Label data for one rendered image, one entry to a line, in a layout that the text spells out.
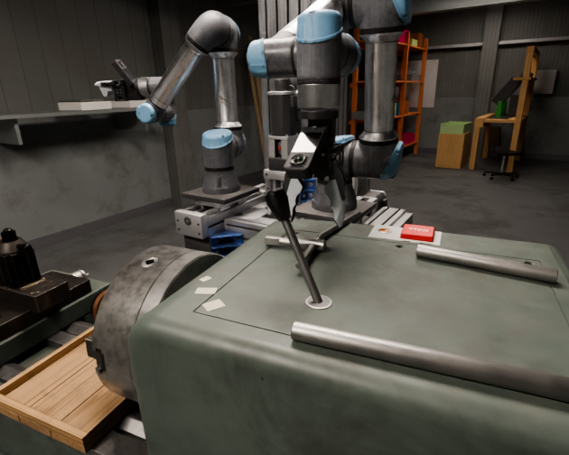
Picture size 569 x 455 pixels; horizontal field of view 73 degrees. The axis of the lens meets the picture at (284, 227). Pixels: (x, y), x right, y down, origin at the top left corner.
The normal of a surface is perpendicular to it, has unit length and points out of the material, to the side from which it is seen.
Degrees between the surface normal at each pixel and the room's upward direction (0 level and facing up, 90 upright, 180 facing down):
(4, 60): 90
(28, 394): 0
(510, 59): 90
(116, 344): 71
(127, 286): 35
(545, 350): 0
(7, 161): 90
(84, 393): 0
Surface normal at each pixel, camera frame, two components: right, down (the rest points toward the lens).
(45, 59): 0.85, 0.16
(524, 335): -0.02, -0.94
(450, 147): -0.57, 0.29
